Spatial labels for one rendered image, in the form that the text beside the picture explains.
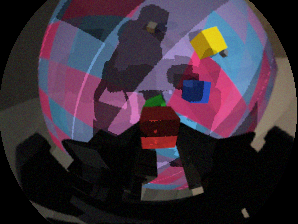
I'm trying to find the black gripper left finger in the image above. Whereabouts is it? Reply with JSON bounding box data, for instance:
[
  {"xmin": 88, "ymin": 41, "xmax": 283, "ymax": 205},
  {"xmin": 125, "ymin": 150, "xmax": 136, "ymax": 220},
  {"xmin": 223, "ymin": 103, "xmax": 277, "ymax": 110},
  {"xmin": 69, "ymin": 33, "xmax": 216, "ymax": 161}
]
[{"xmin": 61, "ymin": 121, "xmax": 142, "ymax": 192}]

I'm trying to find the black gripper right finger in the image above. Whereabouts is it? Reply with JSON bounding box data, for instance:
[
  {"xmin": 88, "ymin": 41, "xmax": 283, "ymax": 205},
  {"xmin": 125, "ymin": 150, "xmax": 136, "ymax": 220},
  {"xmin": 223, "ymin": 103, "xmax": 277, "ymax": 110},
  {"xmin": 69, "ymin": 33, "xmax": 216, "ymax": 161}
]
[{"xmin": 176, "ymin": 123, "xmax": 257, "ymax": 189}]

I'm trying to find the blue block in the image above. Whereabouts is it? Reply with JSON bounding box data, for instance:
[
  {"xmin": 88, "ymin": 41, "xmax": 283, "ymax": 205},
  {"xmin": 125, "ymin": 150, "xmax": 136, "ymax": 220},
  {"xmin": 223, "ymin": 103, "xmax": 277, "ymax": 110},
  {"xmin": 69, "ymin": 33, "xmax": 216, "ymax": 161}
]
[{"xmin": 182, "ymin": 80, "xmax": 212, "ymax": 104}]

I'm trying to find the red block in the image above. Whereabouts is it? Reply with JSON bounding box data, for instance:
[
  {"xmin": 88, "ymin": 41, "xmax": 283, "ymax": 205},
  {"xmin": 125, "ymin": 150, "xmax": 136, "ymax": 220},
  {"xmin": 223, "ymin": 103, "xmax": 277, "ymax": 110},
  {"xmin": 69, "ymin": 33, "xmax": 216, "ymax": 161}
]
[{"xmin": 138, "ymin": 107, "xmax": 181, "ymax": 148}]

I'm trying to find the yellow block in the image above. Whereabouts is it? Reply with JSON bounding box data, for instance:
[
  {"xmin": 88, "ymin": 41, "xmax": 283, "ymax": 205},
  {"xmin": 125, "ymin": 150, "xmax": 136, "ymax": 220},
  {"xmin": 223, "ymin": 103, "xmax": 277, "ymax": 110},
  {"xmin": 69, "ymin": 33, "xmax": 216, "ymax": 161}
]
[{"xmin": 190, "ymin": 27, "xmax": 227, "ymax": 60}]

